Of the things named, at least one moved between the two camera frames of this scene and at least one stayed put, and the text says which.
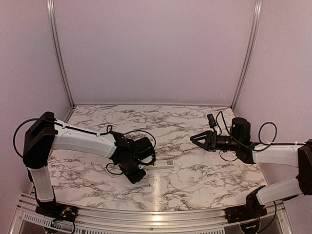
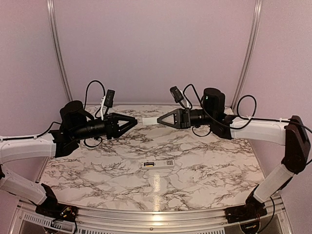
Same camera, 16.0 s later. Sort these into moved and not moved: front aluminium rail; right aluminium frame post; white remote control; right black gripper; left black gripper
Moved: left black gripper; right black gripper
Not moved: white remote control; front aluminium rail; right aluminium frame post
